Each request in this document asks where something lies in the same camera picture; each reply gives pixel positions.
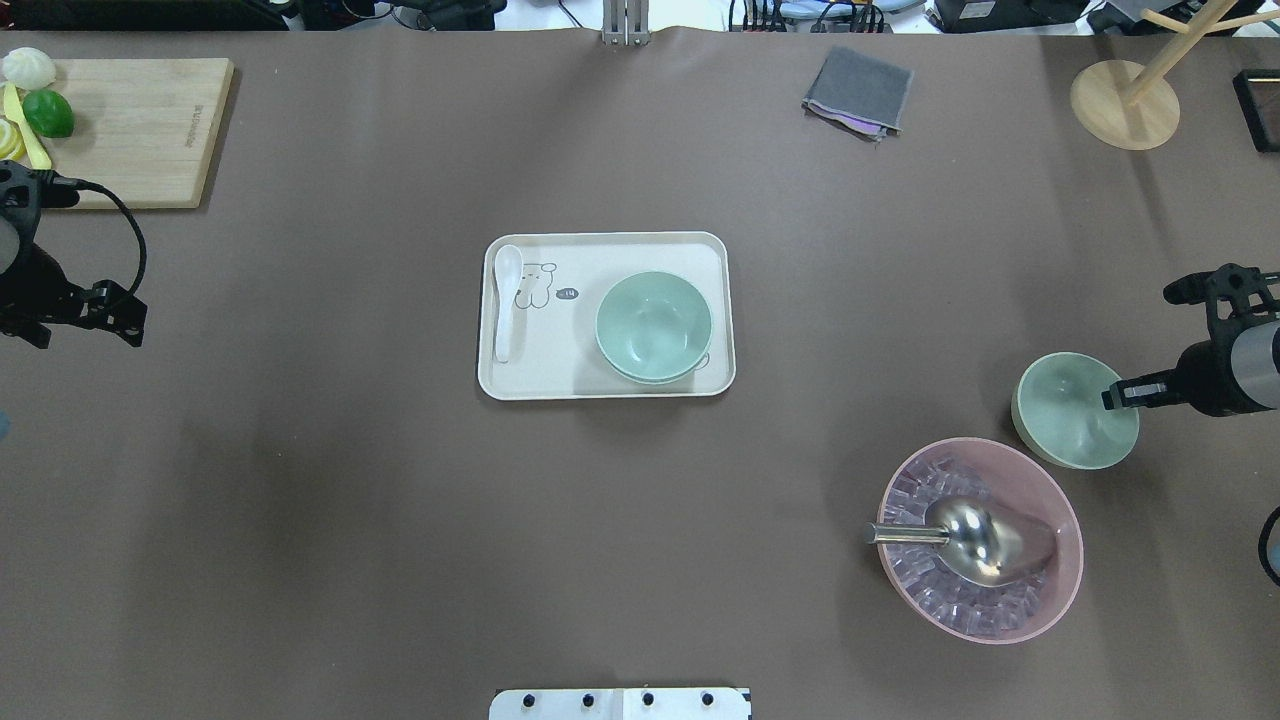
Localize cream serving tray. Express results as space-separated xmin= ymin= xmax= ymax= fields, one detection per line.
xmin=476 ymin=231 xmax=737 ymax=401

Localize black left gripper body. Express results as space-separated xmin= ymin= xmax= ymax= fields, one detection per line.
xmin=1 ymin=218 xmax=148 ymax=350

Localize green lime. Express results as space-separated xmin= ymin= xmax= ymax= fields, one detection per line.
xmin=20 ymin=88 xmax=76 ymax=138

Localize grey folded cloth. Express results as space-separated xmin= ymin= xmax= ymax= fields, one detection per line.
xmin=801 ymin=47 xmax=915 ymax=142

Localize aluminium frame post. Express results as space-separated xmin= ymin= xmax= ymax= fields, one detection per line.
xmin=600 ymin=0 xmax=652 ymax=47

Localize yellow lemon slices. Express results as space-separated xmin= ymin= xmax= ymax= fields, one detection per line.
xmin=1 ymin=83 xmax=52 ymax=170

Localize white ceramic spoon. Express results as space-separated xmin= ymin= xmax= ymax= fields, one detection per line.
xmin=494 ymin=243 xmax=524 ymax=363

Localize green bowl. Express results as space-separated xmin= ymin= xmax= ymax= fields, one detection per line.
xmin=1010 ymin=352 xmax=1140 ymax=471
xmin=593 ymin=272 xmax=714 ymax=386

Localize pink bowl with ice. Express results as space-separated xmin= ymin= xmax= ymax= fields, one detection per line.
xmin=864 ymin=437 xmax=1084 ymax=644

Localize white garlic bulb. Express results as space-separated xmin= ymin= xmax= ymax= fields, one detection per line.
xmin=1 ymin=47 xmax=58 ymax=91

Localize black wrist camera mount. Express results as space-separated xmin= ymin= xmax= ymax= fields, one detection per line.
xmin=1162 ymin=263 xmax=1279 ymax=348

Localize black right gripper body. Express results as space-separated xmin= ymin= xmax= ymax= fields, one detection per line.
xmin=1170 ymin=340 xmax=1245 ymax=418

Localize white mounting plate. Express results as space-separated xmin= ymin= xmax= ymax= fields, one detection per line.
xmin=488 ymin=685 xmax=753 ymax=719

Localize wooden cutting board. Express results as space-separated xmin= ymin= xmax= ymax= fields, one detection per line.
xmin=42 ymin=58 xmax=236 ymax=210

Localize metal ice scoop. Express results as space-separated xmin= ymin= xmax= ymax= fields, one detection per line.
xmin=861 ymin=496 xmax=1057 ymax=588

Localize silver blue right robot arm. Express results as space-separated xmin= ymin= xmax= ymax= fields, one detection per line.
xmin=1101 ymin=322 xmax=1279 ymax=416

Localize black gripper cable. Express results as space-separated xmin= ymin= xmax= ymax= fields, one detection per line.
xmin=40 ymin=172 xmax=148 ymax=301

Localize wooden mug tree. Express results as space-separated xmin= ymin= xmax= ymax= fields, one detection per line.
xmin=1069 ymin=1 xmax=1279 ymax=151

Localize black metal tray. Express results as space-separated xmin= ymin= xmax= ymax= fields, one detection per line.
xmin=1231 ymin=69 xmax=1279 ymax=152

